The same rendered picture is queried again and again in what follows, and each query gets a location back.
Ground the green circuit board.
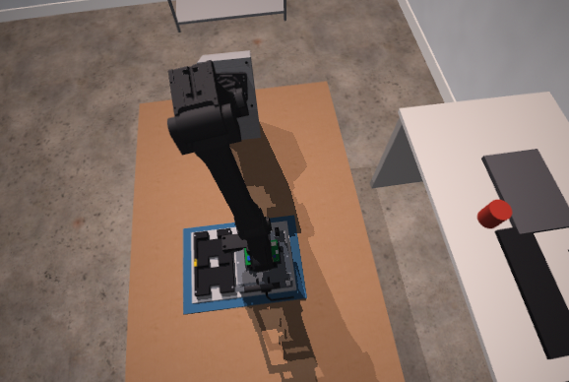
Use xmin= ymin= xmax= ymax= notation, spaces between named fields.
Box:
xmin=244 ymin=240 xmax=280 ymax=265

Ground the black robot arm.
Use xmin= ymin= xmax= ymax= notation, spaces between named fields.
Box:
xmin=167 ymin=60 xmax=274 ymax=272

